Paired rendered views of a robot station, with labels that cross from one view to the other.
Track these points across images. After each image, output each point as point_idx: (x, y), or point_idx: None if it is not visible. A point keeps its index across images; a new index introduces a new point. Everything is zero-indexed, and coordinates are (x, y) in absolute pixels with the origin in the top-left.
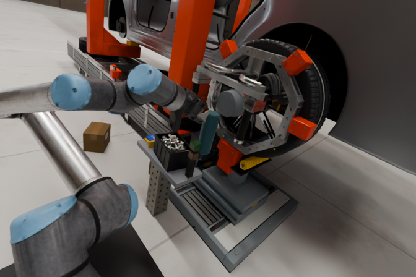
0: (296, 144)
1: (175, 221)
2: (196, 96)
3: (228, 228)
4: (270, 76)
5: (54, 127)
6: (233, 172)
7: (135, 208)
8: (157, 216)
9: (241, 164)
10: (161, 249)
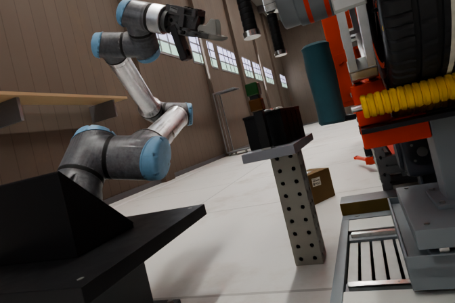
0: None
1: (322, 277)
2: (179, 6)
3: (392, 293)
4: None
5: (165, 113)
6: (435, 167)
7: (149, 151)
8: (303, 266)
9: (353, 105)
10: (264, 297)
